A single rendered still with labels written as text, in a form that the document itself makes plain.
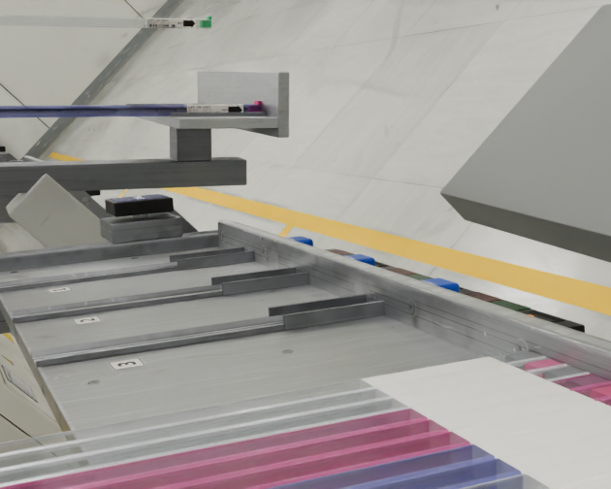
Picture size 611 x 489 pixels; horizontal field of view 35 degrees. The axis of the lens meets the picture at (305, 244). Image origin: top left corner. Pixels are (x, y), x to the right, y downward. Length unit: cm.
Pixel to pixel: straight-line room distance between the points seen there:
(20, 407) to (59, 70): 677
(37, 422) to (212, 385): 122
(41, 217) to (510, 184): 52
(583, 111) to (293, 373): 46
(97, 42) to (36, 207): 730
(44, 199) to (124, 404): 68
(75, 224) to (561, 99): 53
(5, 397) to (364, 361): 121
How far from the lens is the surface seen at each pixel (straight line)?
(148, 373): 47
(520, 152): 86
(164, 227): 82
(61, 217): 109
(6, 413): 164
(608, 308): 167
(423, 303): 51
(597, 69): 89
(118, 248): 82
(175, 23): 124
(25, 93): 826
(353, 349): 48
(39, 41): 829
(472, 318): 47
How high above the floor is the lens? 97
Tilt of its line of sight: 21 degrees down
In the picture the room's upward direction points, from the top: 46 degrees counter-clockwise
